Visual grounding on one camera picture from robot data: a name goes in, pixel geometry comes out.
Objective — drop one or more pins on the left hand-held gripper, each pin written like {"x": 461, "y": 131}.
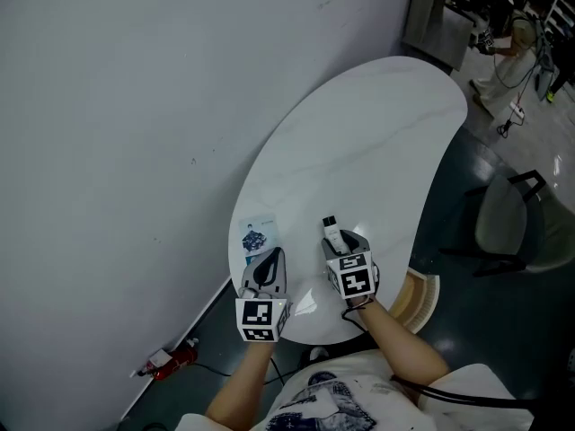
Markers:
{"x": 260, "y": 319}

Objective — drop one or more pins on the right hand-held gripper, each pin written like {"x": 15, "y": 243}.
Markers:
{"x": 355, "y": 281}

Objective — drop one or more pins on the white tube with black cap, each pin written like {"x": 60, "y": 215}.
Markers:
{"x": 333, "y": 234}

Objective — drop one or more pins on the card with blue print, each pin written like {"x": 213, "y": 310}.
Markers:
{"x": 258, "y": 240}

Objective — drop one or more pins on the wooden drawer white ribbed front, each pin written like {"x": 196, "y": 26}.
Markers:
{"x": 415, "y": 299}

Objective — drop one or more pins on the person's right forearm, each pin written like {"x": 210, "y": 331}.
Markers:
{"x": 404, "y": 348}

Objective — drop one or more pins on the person's left forearm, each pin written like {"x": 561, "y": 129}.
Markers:
{"x": 245, "y": 384}

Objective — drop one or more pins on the white kidney-shaped table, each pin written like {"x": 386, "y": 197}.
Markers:
{"x": 359, "y": 151}

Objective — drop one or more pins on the person's white shoe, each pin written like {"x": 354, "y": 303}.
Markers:
{"x": 319, "y": 354}

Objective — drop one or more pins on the person's black trousers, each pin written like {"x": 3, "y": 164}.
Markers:
{"x": 350, "y": 346}

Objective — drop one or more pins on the red fire extinguisher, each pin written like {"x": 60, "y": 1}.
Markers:
{"x": 177, "y": 359}

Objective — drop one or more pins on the person's white printed shirt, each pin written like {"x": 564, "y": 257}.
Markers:
{"x": 350, "y": 398}

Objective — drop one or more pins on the grey upholstered chair black legs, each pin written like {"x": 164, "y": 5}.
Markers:
{"x": 501, "y": 218}

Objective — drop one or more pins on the white power strip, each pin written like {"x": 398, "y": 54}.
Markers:
{"x": 517, "y": 112}

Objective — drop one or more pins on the grey cabinet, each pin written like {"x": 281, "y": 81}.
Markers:
{"x": 436, "y": 20}

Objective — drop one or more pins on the white storage shelf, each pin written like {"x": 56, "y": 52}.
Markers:
{"x": 561, "y": 2}

